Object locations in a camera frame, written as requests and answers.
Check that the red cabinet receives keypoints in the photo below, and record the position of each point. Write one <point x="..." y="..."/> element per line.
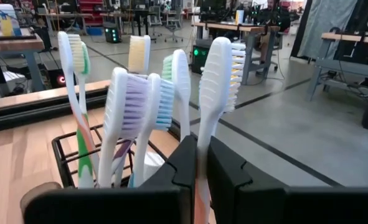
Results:
<point x="90" y="12"/>

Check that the purple white toothbrush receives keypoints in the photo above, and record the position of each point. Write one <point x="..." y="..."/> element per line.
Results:
<point x="115" y="102"/>
<point x="123" y="151"/>

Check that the wooden workbench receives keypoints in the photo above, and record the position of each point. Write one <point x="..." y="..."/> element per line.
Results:
<point x="233" y="27"/>

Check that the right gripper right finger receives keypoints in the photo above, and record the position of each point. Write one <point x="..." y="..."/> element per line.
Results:
<point x="295" y="208"/>

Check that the blue white toothbrush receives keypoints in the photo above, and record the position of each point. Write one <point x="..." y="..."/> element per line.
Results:
<point x="152" y="93"/>

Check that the black table frame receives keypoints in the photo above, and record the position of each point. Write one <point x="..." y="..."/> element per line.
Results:
<point x="31" y="115"/>

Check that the gray metal bench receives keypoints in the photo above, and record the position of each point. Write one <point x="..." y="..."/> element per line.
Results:
<point x="342" y="67"/>

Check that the clear plastic cup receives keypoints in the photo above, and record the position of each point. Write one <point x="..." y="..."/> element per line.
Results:
<point x="40" y="190"/>

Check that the orange white toothbrush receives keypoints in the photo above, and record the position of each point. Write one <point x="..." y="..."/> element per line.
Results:
<point x="215" y="81"/>
<point x="63" y="53"/>
<point x="138" y="53"/>

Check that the blue yellow box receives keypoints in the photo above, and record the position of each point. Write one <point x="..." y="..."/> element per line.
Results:
<point x="6" y="21"/>

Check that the green white toothbrush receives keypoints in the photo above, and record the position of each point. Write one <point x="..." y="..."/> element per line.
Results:
<point x="182" y="77"/>
<point x="84" y="155"/>

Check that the black computer tower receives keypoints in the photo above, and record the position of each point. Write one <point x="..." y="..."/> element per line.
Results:
<point x="112" y="32"/>
<point x="202" y="59"/>

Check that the gray office chair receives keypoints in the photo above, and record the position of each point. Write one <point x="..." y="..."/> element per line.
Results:
<point x="155" y="15"/>
<point x="173" y="23"/>

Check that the wooden desk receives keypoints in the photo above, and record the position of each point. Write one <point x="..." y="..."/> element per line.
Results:
<point x="12" y="45"/>

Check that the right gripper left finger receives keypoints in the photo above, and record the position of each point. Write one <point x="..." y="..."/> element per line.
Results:
<point x="109" y="208"/>

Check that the gray fabric curtain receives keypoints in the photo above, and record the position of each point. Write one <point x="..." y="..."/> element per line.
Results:
<point x="323" y="28"/>

